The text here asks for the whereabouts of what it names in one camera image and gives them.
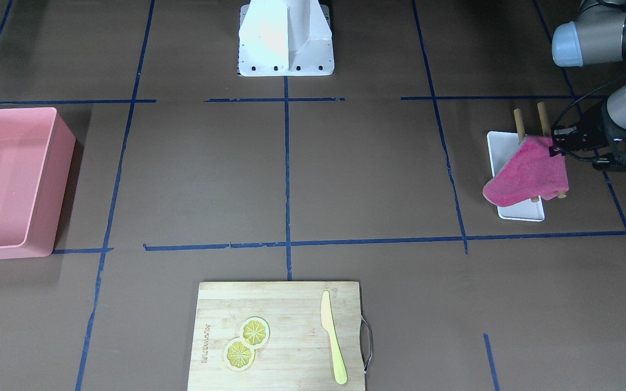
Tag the lemon slice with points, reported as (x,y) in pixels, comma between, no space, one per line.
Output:
(254,332)
(237,356)

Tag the bamboo cutting board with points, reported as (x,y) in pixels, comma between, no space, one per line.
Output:
(297,355)

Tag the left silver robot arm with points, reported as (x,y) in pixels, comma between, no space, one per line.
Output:
(597,36)

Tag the white rack tray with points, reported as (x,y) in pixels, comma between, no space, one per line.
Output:
(502,146)

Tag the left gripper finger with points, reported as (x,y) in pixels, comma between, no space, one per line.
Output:
(555,134)
(556,151)

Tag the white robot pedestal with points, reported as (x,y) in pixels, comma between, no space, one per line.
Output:
(286,39)

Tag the pink microfiber cloth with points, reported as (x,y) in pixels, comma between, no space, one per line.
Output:
(551,179)

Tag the pink plastic bin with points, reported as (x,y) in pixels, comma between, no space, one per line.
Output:
(36,148)

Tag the yellow plastic knife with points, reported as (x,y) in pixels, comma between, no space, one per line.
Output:
(327,322)

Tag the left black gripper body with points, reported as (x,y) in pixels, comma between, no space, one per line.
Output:
(590,129)

